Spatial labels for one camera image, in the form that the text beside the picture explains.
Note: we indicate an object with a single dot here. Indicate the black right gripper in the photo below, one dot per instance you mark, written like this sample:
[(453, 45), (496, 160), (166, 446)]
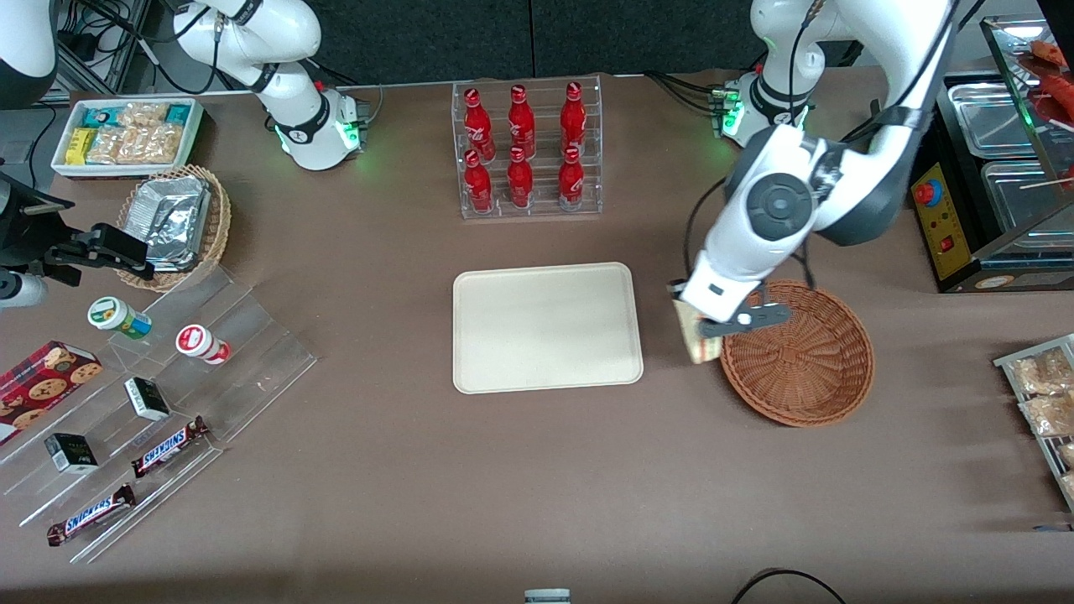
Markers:
[(23, 229)]

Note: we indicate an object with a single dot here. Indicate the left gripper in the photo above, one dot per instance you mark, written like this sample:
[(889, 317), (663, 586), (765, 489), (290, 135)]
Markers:
[(674, 282)]

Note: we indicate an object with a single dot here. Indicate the triangular sandwich wedge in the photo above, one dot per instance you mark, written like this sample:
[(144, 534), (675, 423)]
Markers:
[(701, 346)]

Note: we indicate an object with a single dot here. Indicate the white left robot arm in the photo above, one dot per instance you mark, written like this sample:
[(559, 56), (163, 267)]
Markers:
[(864, 184)]

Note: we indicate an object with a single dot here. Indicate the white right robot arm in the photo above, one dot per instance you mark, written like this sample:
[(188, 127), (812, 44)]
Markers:
[(285, 38)]

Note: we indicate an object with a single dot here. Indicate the tan wicker basket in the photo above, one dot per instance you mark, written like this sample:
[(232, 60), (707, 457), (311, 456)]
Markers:
[(218, 226)]

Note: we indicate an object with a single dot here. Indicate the cream plastic tray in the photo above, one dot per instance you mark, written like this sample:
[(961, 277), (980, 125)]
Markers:
[(545, 327)]

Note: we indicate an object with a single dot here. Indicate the brown round wicker basket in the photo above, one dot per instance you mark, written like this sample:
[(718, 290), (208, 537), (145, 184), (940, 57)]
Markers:
[(805, 369)]

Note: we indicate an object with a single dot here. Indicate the green lid white cup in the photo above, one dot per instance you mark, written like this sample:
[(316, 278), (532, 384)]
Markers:
[(113, 315)]

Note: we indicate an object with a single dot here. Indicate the silver foil packet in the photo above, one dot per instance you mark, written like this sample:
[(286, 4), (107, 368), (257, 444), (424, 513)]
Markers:
[(172, 218)]

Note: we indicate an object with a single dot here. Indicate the white cylinder on right gripper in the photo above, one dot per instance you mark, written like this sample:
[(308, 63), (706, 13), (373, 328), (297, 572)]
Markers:
[(21, 289)]

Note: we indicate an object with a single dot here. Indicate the yellow snack packet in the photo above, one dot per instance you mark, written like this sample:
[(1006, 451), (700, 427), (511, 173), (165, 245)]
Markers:
[(80, 147)]

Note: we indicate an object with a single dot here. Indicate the clear bag of crackers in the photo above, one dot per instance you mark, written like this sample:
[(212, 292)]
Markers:
[(143, 114), (138, 144)]

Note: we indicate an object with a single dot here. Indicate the red lid white cup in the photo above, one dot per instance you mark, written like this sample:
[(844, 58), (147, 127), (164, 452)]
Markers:
[(197, 342)]

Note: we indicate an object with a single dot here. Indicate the teal snack packet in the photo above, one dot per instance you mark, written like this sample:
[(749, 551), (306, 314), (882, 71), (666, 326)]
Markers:
[(178, 114), (101, 116)]

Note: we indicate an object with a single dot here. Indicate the white rectangular snack bin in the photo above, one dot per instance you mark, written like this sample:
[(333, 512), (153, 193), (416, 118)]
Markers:
[(193, 134)]

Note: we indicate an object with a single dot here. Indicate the red cola bottle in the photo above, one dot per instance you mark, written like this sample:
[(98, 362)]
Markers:
[(478, 126), (520, 184), (478, 189), (521, 122), (571, 184), (573, 117)]

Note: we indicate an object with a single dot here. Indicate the red tartan cookie box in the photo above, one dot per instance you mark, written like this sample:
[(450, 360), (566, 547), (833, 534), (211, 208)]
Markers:
[(42, 386)]

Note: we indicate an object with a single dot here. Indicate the small black box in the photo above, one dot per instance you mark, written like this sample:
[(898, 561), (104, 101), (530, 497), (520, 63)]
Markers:
[(147, 398), (71, 453)]

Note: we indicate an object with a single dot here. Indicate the clear acrylic bottle rack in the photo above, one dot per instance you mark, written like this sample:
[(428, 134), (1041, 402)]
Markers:
[(537, 214)]

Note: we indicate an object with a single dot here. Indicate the clear acrylic stepped stand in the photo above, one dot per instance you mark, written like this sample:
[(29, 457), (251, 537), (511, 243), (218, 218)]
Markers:
[(252, 352)]

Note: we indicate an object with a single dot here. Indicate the snickers chocolate bar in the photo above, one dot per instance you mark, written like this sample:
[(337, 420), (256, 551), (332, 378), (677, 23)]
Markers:
[(168, 446), (88, 515)]

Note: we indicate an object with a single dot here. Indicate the red emergency stop knob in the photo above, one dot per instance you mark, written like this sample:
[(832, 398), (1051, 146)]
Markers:
[(926, 193)]

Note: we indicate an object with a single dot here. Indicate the black food warmer cabinet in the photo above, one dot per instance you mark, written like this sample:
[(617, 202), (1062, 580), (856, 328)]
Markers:
[(1007, 270)]

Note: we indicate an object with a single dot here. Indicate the small grey white object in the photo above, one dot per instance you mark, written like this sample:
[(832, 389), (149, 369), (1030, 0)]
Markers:
[(547, 596)]

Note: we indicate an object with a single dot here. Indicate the steel warmer pan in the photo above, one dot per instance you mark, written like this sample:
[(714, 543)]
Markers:
[(1019, 197), (990, 117)]

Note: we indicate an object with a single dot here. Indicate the clear bag of pastry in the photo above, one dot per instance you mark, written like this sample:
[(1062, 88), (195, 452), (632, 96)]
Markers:
[(1068, 455), (1049, 415), (1069, 485), (1045, 371)]

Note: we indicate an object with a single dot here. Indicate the red sausage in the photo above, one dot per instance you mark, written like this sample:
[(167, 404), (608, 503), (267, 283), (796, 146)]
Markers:
[(1055, 80)]

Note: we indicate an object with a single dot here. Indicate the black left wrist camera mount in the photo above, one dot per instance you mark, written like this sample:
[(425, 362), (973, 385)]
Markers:
[(759, 317)]

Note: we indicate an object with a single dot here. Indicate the aluminium frame rack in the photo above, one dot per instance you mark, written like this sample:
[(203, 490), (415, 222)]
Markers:
[(109, 42)]

